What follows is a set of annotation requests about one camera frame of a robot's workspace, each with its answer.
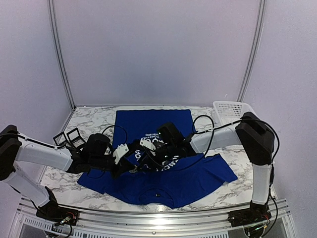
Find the aluminium corner post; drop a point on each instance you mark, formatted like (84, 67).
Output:
(59, 55)
(254, 50)

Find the right aluminium corner post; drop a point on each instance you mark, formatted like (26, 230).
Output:
(254, 50)

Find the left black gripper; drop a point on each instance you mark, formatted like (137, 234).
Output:
(123, 162)

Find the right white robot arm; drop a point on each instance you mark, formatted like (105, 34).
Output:
(258, 139)

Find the left aluminium corner post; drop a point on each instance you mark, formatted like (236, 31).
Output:
(59, 55)

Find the black brooch display box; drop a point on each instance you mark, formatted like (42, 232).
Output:
(74, 138)

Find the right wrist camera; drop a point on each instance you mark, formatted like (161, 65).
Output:
(147, 144)

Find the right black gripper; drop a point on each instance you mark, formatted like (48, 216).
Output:
(150, 160)

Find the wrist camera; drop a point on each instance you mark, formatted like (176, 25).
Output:
(147, 144)
(119, 152)

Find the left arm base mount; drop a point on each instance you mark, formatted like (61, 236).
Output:
(58, 214)

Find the blue printed t-shirt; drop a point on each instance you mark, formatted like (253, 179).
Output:
(180, 183)

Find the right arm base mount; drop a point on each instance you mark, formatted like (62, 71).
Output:
(248, 216)

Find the white plastic basket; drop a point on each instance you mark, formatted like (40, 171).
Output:
(229, 111)

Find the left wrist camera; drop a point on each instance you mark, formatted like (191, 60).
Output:
(119, 152)

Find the aluminium front rail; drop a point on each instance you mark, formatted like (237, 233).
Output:
(208, 223)

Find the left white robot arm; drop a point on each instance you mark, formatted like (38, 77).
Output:
(95, 153)

